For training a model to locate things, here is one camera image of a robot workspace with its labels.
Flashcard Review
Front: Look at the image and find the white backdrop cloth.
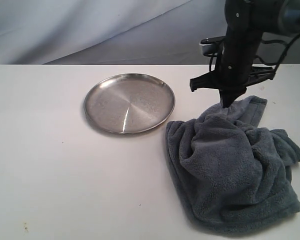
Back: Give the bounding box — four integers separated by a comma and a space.
0, 0, 300, 65

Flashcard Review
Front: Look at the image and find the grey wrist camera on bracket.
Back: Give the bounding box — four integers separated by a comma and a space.
199, 36, 225, 57

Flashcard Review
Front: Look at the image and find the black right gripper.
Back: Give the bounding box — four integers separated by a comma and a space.
189, 0, 286, 109

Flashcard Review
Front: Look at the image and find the round stainless steel plate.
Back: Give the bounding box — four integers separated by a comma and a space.
83, 73, 176, 134

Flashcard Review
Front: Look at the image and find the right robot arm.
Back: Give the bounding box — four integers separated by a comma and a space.
189, 0, 300, 108

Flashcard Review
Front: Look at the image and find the grey-blue fleece towel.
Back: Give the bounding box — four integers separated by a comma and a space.
165, 96, 300, 234

